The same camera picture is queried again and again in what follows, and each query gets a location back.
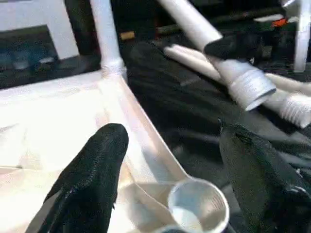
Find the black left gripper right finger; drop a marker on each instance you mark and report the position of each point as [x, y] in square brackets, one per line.
[262, 182]

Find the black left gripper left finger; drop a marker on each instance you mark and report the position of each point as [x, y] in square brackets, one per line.
[90, 174]

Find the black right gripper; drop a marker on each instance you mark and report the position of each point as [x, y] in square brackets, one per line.
[274, 41]

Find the white upturned plastic table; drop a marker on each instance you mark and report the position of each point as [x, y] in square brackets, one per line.
[60, 109]

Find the black glossy mat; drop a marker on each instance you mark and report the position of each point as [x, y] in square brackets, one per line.
[184, 102]

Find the black speaker box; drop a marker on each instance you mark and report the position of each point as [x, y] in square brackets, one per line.
[136, 19]

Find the white glass-door cabinet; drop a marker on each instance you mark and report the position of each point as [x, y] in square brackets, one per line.
[36, 14]

